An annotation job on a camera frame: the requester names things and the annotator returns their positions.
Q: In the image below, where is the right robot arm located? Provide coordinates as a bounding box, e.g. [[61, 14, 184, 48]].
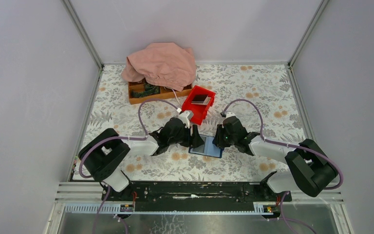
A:
[[213, 115, 343, 201]]

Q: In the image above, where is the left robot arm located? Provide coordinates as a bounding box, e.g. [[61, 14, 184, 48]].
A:
[[78, 117, 205, 200]]

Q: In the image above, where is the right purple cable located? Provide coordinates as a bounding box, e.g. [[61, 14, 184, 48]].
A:
[[221, 98, 344, 234]]

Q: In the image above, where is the black card stack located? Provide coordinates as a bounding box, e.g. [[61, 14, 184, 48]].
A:
[[191, 94, 211, 105]]

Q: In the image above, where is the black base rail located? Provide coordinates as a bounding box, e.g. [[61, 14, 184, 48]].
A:
[[102, 181, 292, 212]]

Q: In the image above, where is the red plastic bin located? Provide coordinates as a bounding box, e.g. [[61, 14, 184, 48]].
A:
[[182, 85, 216, 125]]

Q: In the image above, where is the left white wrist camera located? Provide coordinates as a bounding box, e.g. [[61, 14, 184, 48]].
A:
[[178, 110, 194, 129]]

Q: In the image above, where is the wooden tray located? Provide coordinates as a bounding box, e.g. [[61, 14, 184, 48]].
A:
[[128, 79, 193, 104]]

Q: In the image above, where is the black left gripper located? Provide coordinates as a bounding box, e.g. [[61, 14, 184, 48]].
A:
[[168, 124, 204, 149]]

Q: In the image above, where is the grey card in holder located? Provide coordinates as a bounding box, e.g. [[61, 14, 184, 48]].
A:
[[193, 145, 205, 154]]

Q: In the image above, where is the pink cloth garment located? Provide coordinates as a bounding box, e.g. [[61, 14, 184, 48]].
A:
[[121, 42, 196, 91]]

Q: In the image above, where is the navy blue card holder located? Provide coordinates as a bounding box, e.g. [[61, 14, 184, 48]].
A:
[[188, 135, 223, 158]]

